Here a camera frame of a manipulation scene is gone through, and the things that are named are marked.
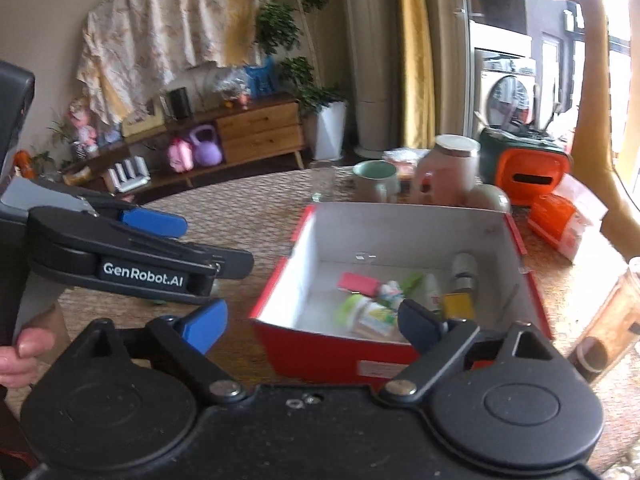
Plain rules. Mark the orange snack packet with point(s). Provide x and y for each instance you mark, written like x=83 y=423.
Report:
x=562 y=220

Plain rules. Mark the yellow curtain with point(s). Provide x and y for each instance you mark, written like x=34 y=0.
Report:
x=415 y=60

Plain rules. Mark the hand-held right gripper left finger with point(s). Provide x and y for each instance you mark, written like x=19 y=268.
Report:
x=205 y=325

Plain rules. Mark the pink eraser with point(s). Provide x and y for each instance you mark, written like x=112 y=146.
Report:
x=359 y=284

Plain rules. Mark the red cardboard box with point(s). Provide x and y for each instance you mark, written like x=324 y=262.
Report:
x=320 y=355

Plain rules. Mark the clear plastic bag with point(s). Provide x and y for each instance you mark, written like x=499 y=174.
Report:
x=232 y=87

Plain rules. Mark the blue printed bag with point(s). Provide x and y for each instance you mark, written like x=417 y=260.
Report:
x=260 y=79

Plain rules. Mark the clear drinking glass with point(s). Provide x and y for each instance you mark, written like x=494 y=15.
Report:
x=327 y=196

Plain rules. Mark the green ceramic mug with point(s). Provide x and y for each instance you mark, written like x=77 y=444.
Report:
x=375 y=182

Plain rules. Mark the white tower air conditioner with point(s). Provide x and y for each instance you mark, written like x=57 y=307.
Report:
x=372 y=60

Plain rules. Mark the floral fabric drape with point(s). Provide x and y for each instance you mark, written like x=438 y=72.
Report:
x=160 y=35

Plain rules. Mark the white egg-shaped object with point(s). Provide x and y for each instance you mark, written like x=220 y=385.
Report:
x=487 y=199

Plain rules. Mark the white washing machine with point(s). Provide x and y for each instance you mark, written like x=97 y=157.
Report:
x=505 y=90

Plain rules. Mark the tan giraffe toy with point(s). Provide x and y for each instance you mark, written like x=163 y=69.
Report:
x=595 y=110

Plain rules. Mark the yellow picture frame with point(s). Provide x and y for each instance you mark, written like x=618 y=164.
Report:
x=144 y=122

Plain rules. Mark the person's left hand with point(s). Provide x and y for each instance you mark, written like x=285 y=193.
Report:
x=20 y=360

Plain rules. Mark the transparent brown container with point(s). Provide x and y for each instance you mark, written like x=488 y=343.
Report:
x=615 y=320

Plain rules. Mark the white tube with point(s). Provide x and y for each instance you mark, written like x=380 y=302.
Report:
x=433 y=292

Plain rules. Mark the white bottle with green label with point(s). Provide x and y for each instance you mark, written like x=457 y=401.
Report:
x=362 y=315

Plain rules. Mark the small colourful toy figure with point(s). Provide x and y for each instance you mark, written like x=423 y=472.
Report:
x=391 y=294

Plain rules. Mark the yellow bottle with grey cap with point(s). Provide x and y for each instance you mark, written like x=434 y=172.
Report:
x=460 y=302

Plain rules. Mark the purple kettlebell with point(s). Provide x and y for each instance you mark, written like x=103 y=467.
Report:
x=206 y=149

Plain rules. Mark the wooden media cabinet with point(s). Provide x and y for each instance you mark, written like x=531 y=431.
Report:
x=260 y=130

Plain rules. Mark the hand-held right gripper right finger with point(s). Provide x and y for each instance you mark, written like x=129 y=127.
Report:
x=420 y=325

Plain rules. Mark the pink toy suitcase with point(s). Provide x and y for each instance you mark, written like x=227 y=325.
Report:
x=181 y=156

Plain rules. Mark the green and orange case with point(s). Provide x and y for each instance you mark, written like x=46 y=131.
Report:
x=530 y=170

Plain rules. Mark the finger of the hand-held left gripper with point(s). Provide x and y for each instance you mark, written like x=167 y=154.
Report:
x=140 y=270
x=152 y=222

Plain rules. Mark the green marker pen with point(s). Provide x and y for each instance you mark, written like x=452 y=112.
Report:
x=412 y=282

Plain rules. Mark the black cylinder speaker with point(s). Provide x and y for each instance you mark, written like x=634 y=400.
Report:
x=180 y=102

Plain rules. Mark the pink jar with silver lid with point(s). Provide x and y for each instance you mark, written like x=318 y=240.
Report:
x=445 y=175

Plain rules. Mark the potted tree in white pot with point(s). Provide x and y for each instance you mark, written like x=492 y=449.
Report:
x=330 y=130

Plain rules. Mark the white router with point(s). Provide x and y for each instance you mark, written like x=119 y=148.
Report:
x=129 y=175

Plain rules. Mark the pink doll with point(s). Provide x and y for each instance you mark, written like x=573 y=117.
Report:
x=82 y=127

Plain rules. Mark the gold patterned lace tablecloth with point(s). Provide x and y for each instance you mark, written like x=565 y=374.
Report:
x=240 y=220

